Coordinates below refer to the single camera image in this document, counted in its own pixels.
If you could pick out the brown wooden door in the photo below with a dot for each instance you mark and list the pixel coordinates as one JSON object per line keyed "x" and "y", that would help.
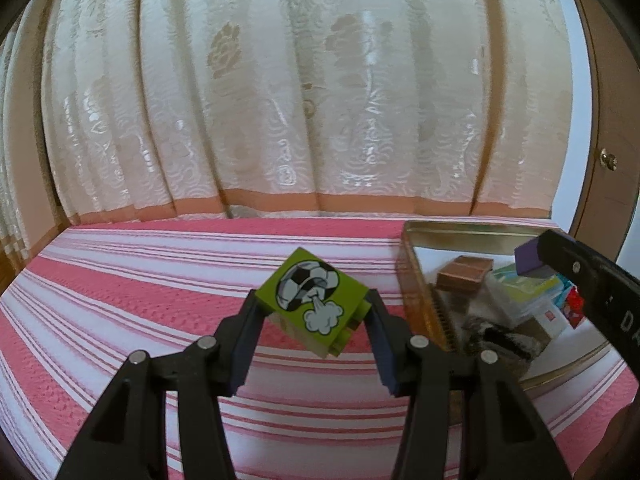
{"x": 620, "y": 85}

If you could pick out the pink striped bedspread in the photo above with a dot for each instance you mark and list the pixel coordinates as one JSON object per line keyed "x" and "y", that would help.
{"x": 150, "y": 285}

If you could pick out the cream floral curtain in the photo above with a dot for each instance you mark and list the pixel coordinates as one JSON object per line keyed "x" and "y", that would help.
{"x": 300, "y": 85}

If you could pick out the teal toy building block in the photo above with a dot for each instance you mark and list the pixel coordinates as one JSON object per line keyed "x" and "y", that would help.
{"x": 566, "y": 286}

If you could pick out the grey black fabric bundle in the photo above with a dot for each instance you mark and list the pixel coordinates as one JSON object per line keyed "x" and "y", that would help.
{"x": 500, "y": 337}

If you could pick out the clear box with green label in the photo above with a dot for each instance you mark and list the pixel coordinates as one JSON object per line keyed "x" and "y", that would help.
{"x": 520, "y": 290}

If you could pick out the copper coloured case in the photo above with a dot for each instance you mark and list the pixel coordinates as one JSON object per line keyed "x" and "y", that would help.
{"x": 462, "y": 275}

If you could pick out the brass door knob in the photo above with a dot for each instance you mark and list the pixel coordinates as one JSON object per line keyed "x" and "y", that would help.
{"x": 608, "y": 159}

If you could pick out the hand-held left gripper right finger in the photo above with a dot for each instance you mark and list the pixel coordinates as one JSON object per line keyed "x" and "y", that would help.
{"x": 385, "y": 360}

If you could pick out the green block with football print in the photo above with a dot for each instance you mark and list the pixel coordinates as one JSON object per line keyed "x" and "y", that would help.
{"x": 300, "y": 285}

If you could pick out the gold metal tin box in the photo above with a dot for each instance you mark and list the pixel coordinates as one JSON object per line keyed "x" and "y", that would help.
{"x": 415, "y": 280}

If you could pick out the red toy building block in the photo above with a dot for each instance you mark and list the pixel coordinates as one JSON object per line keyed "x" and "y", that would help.
{"x": 575, "y": 305}

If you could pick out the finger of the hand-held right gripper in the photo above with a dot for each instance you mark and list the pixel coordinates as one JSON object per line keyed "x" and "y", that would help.
{"x": 575, "y": 265}

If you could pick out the small white cardboard box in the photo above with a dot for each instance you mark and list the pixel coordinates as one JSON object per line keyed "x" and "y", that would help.
{"x": 550, "y": 320}

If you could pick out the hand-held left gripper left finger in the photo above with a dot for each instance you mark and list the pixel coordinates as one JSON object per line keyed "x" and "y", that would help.
{"x": 245, "y": 355}

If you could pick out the purple block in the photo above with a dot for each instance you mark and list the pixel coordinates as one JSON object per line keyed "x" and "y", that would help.
{"x": 530, "y": 257}

